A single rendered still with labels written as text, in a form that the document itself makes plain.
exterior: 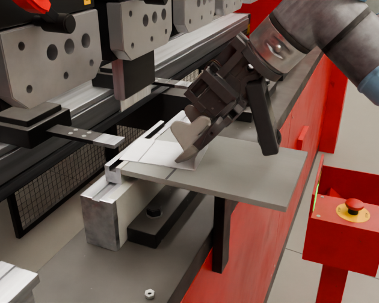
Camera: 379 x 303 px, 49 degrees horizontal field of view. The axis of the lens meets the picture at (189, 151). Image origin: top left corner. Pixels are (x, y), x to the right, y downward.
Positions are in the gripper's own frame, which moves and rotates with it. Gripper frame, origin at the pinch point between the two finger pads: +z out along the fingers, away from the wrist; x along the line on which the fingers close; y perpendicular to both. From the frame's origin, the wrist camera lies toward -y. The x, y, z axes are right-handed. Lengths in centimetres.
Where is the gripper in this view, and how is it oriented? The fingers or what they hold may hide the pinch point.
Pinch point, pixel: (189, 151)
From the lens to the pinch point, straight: 69.5
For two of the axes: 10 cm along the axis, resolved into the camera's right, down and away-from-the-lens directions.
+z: -6.2, 6.0, 5.1
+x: -2.8, 4.4, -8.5
